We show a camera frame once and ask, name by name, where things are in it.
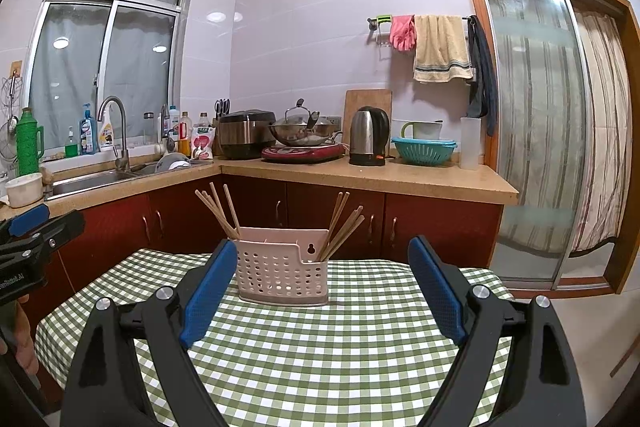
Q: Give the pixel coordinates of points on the aluminium sliding window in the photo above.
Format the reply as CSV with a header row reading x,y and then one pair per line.
x,y
140,67

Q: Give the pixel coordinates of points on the dark hanging cloth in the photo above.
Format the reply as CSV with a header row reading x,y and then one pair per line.
x,y
482,77

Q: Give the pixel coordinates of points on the white translucent container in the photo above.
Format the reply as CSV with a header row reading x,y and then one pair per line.
x,y
471,144

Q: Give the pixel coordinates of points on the striped curtain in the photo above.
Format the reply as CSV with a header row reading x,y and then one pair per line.
x,y
600,132

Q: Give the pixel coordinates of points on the dark rice cooker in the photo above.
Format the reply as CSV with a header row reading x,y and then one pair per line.
x,y
245,134

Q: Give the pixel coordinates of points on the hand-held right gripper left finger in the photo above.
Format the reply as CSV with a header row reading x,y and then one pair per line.
x,y
207,297

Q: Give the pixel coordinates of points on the hanging metal strainer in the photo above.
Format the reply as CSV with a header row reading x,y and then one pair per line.
x,y
11,122

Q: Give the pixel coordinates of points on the steel wok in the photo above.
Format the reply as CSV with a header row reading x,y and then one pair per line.
x,y
300,134

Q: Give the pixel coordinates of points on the small green bottle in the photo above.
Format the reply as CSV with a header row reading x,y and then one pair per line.
x,y
72,149

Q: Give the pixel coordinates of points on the white bottle with blue cap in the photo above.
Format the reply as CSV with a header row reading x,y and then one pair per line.
x,y
174,122

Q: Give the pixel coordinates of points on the pink perforated utensil holder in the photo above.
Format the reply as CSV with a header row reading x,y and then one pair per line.
x,y
280,272

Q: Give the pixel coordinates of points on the green plastic thermos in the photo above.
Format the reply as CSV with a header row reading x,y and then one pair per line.
x,y
29,142

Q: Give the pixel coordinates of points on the green checked tablecloth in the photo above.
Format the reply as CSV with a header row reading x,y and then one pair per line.
x,y
325,347

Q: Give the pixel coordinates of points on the red induction cooker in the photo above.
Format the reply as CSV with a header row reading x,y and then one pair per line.
x,y
300,153

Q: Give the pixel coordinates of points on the pink and white packet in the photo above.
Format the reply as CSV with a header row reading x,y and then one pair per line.
x,y
202,144

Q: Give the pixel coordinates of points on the orange oil bottle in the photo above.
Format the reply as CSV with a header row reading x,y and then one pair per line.
x,y
185,137

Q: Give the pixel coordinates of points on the small steel faucet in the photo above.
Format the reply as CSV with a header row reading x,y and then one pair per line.
x,y
163,122

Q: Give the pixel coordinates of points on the white ceramic bowl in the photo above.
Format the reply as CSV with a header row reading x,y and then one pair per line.
x,y
24,192

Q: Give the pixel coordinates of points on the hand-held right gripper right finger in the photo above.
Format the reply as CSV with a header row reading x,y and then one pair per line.
x,y
437,287

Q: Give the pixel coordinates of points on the blue dish soap bottle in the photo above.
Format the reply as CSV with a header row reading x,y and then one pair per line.
x,y
87,134

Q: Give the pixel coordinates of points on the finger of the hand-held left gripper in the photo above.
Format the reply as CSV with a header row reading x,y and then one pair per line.
x,y
62,227
30,219

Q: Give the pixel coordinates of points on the person's left hand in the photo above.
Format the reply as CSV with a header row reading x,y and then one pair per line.
x,y
24,337

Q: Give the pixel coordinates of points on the wooden knife block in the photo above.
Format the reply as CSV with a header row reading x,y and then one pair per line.
x,y
216,137

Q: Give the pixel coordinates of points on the pink rubber gloves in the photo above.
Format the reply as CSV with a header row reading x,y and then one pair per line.
x,y
402,34

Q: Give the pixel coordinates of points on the wooden chopstick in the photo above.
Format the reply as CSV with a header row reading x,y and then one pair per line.
x,y
346,227
220,202
342,209
212,205
350,232
215,216
335,217
232,207

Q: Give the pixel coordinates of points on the white spray cleaner bottle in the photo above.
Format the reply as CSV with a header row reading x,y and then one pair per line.
x,y
106,134

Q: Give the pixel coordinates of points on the beige kitchen countertop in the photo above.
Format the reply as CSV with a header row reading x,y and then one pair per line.
x,y
400,179

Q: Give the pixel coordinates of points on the white dish by sink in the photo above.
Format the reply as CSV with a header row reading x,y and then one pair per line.
x,y
172,163

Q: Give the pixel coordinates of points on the sliding glass door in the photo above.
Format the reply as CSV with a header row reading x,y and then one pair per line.
x,y
535,132

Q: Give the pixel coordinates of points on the steel electric kettle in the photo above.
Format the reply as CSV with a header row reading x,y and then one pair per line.
x,y
367,137

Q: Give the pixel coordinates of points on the tall curved steel faucet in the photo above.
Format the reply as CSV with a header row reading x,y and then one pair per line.
x,y
123,132

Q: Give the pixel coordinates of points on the beige towel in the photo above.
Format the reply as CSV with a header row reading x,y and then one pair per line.
x,y
442,49

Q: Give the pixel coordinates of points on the wooden cutting board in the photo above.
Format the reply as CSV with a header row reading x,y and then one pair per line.
x,y
370,99

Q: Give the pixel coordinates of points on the stainless steel sink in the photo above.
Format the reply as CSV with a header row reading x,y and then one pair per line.
x,y
90,182

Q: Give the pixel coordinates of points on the wooden door frame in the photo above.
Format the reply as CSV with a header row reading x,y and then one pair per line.
x,y
477,7

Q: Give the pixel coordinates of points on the glass wok lid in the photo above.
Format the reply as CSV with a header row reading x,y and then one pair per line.
x,y
297,119

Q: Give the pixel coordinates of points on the metal towel rack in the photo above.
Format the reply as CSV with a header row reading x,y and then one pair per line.
x,y
372,24

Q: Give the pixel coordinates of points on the teal plastic colander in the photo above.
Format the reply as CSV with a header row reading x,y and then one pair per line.
x,y
422,152

